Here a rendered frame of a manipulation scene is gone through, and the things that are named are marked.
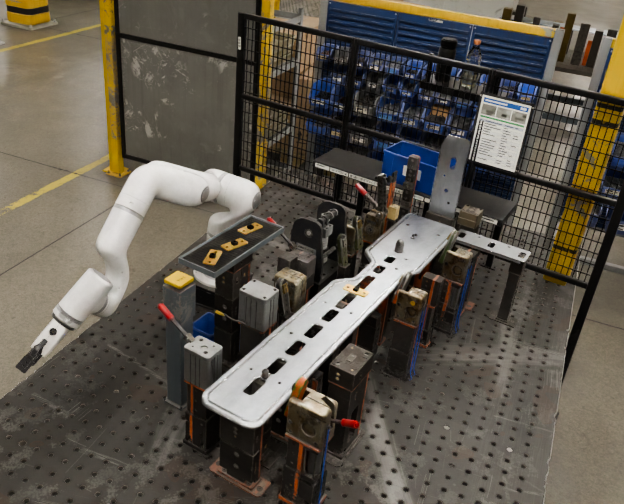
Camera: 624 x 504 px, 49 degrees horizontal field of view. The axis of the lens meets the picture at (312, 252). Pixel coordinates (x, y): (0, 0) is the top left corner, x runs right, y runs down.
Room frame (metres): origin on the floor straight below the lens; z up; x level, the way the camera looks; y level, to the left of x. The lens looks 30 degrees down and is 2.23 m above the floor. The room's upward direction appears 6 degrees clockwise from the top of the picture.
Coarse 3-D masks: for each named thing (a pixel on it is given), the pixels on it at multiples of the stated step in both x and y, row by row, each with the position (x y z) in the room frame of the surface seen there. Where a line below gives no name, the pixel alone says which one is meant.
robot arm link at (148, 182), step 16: (144, 176) 1.75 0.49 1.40; (160, 176) 1.79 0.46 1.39; (176, 176) 1.83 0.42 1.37; (192, 176) 1.86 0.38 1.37; (128, 192) 1.71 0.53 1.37; (144, 192) 1.72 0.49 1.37; (160, 192) 1.78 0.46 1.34; (176, 192) 1.81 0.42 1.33; (192, 192) 1.84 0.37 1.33; (208, 192) 1.88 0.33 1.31; (128, 208) 1.68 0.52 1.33; (144, 208) 1.71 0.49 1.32
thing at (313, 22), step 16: (304, 16) 5.97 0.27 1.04; (304, 48) 5.36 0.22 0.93; (272, 80) 5.67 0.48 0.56; (288, 80) 5.63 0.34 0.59; (304, 80) 5.16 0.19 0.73; (272, 96) 5.61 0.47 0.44; (304, 96) 5.16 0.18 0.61; (288, 112) 5.25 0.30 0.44; (304, 128) 5.15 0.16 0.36; (304, 144) 5.15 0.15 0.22
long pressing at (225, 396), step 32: (416, 224) 2.42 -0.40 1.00; (384, 256) 2.14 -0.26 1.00; (416, 256) 2.17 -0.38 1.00; (384, 288) 1.93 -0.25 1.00; (288, 320) 1.69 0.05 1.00; (320, 320) 1.71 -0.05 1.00; (352, 320) 1.73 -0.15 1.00; (256, 352) 1.52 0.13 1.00; (320, 352) 1.55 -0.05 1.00; (224, 384) 1.38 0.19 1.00; (288, 384) 1.40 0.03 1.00; (224, 416) 1.27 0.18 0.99; (256, 416) 1.27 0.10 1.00
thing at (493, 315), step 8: (520, 256) 2.27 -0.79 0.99; (512, 264) 2.25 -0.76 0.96; (520, 264) 2.23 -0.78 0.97; (512, 272) 2.24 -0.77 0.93; (520, 272) 2.23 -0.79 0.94; (512, 280) 2.24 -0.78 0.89; (512, 288) 2.24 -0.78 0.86; (504, 296) 2.25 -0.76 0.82; (512, 296) 2.24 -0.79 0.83; (504, 304) 2.25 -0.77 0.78; (512, 304) 2.27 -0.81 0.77; (496, 312) 2.30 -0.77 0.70; (504, 312) 2.24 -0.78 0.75; (496, 320) 2.24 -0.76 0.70; (504, 320) 2.24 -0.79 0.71; (512, 320) 2.25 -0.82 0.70
